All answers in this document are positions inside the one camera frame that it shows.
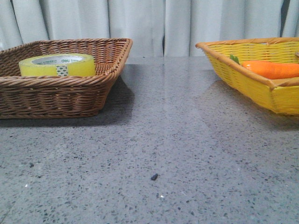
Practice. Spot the brown wicker basket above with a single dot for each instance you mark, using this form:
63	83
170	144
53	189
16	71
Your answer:
60	97

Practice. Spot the orange toy carrot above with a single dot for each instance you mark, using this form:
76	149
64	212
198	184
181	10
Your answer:
268	69

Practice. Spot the small black debris piece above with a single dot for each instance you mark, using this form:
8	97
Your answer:
154	177

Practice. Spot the yellow tape roll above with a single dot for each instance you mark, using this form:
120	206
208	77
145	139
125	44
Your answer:
59	65

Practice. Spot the yellow woven basket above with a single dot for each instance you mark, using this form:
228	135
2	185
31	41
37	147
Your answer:
278	95

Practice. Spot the white curtain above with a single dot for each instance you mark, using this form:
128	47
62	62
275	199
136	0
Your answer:
157	27

